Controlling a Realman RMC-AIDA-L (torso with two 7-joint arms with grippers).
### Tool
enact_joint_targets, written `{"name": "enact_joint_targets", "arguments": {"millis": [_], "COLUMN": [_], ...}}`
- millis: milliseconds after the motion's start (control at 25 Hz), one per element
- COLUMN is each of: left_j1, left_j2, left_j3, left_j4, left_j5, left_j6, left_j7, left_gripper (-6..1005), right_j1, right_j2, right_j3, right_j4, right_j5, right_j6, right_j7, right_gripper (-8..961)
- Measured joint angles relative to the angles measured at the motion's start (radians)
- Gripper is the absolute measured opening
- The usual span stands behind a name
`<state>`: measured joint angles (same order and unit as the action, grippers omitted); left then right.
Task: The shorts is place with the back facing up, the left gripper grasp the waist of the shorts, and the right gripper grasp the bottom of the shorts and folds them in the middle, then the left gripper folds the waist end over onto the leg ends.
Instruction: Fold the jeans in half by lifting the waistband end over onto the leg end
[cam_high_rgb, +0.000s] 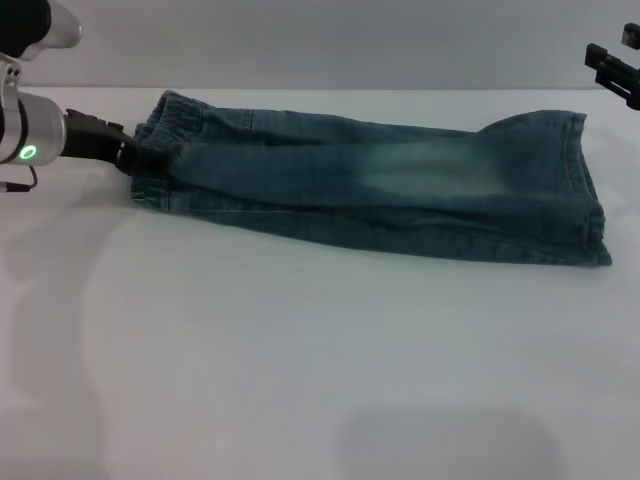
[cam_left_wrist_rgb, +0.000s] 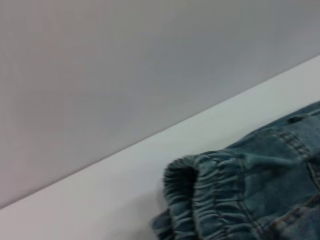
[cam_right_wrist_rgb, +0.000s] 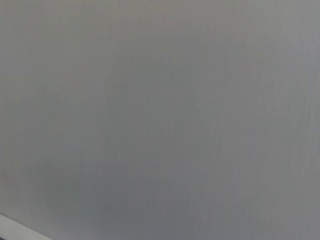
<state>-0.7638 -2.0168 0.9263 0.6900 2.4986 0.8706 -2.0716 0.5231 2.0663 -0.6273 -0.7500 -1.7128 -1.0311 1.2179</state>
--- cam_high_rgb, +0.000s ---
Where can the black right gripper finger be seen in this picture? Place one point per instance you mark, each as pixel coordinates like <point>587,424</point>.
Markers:
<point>632,37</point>
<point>620,75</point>

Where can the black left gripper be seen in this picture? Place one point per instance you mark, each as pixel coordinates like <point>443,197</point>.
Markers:
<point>90,137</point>

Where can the blue denim shorts with embroidery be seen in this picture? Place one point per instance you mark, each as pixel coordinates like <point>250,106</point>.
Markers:
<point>380,190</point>

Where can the black silver wrist camera housing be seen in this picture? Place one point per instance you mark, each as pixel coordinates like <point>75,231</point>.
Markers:
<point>35,25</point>

